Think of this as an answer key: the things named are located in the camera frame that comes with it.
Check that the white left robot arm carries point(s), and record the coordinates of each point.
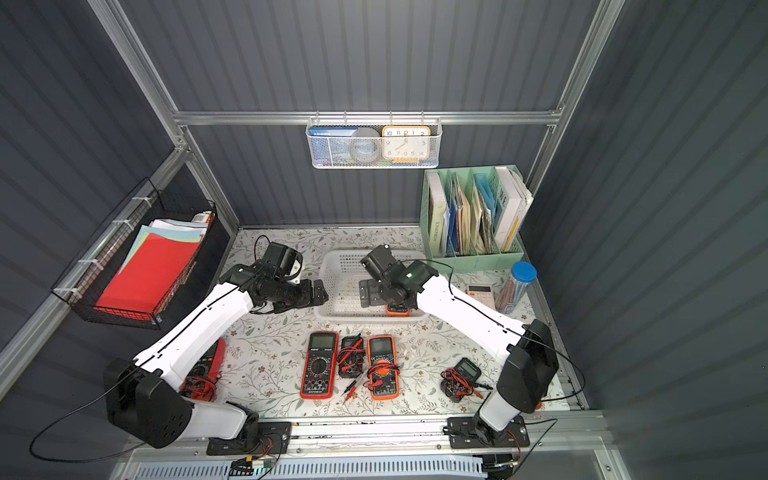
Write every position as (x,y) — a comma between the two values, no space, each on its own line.
(143,395)

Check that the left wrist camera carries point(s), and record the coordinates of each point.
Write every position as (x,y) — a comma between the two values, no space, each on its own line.
(282,262)

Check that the blue box in basket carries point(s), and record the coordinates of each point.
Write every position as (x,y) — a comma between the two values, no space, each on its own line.
(329,146)

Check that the pink calculator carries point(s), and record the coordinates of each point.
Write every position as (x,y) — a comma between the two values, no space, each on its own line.
(483,294)

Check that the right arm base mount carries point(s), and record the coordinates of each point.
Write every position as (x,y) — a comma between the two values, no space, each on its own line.
(470,433)

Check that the black wire wall basket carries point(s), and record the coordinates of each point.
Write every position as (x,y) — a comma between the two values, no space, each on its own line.
(175,216)

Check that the large red multimeter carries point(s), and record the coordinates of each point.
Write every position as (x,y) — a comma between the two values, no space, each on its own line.
(320,366)

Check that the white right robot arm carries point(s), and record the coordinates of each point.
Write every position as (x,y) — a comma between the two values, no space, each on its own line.
(526,353)

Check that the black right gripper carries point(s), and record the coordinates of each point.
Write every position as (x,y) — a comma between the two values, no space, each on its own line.
(367,293)

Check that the green desk file organizer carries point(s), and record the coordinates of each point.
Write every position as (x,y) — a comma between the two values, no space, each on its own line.
(470,217)

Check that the yellow white alarm clock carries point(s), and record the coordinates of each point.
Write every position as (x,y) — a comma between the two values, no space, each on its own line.
(406,144)

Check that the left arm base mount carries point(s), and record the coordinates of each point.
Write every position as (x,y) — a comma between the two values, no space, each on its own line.
(256,439)

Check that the small dark green-screen multimeter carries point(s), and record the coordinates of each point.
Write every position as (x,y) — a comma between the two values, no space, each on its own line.
(460,381)

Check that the orange multimeter with leads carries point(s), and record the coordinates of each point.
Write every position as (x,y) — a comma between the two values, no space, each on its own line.
(383,372)

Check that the small black multimeter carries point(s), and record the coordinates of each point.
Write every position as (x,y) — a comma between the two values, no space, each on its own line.
(351,357)

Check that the grey tape roll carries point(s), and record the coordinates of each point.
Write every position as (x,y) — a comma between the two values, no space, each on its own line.
(365,146)

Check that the blue-lid clear pencil jar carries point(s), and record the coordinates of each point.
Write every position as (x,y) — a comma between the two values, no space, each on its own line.
(522,275)

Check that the red paper folder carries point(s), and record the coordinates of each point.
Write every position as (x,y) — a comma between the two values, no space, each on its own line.
(142,284)

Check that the white wire wall basket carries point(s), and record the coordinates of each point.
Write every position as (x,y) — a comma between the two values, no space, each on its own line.
(434,123)

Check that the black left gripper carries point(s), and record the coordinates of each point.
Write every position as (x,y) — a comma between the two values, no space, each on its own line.
(315,293)

